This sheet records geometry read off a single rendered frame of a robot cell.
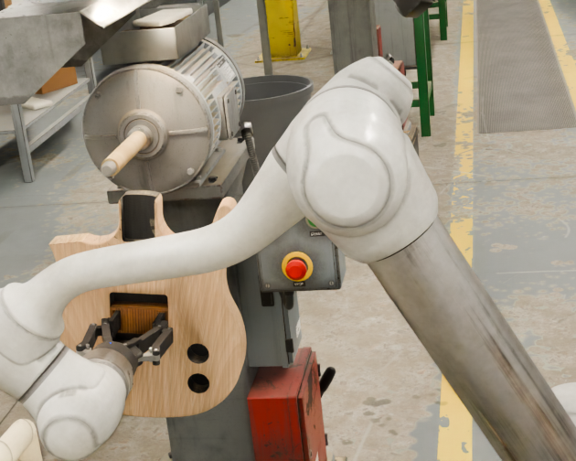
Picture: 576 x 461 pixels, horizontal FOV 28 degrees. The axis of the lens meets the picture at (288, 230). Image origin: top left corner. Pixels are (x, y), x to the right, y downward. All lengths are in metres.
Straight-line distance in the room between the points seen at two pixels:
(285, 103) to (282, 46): 4.63
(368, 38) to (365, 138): 4.38
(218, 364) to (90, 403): 0.42
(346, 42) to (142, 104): 3.50
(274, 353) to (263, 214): 1.06
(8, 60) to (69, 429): 0.65
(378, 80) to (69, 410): 0.61
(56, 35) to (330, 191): 0.78
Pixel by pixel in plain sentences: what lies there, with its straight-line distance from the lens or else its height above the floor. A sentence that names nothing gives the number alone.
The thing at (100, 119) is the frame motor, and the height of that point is 1.28.
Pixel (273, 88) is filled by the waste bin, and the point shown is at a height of 0.66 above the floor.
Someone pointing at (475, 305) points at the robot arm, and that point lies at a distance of 1.36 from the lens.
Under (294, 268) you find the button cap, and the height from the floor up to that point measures 0.98.
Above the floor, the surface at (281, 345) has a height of 0.72.
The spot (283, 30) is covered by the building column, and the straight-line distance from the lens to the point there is 9.46.
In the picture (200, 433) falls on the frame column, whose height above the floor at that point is 0.52.
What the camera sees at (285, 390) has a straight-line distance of 2.52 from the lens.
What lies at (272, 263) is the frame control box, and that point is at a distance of 2.21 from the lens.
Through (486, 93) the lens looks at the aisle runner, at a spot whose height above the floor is 0.00.
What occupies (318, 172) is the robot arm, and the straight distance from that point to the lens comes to 1.22.
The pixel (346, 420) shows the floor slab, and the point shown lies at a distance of 3.66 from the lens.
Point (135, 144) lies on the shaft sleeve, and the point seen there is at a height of 1.26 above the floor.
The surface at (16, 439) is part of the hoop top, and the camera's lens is 1.40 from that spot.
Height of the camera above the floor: 1.76
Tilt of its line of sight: 19 degrees down
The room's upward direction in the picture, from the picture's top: 6 degrees counter-clockwise
